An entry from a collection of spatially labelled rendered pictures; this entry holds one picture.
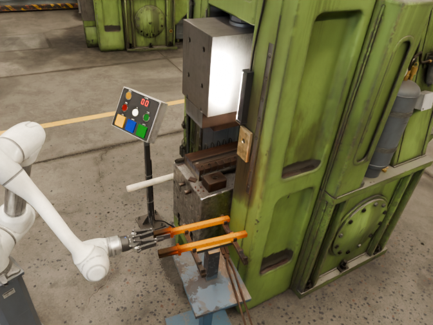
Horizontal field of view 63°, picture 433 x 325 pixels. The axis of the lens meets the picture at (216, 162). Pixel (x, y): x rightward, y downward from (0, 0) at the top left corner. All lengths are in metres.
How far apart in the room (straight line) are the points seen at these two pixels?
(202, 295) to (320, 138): 1.00
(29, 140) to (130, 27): 5.24
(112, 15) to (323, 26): 5.46
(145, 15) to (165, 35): 0.50
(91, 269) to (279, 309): 1.53
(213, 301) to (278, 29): 1.29
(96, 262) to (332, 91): 1.30
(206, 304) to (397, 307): 1.61
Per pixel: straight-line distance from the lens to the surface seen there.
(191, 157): 2.15
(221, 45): 1.68
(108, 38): 6.82
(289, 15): 1.45
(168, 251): 1.69
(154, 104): 2.33
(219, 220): 1.84
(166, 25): 6.87
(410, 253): 3.45
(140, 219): 3.14
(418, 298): 3.17
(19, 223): 2.11
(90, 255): 1.56
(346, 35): 1.73
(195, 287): 1.91
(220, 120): 1.91
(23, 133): 1.70
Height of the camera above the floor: 2.22
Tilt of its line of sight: 36 degrees down
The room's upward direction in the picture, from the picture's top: 5 degrees clockwise
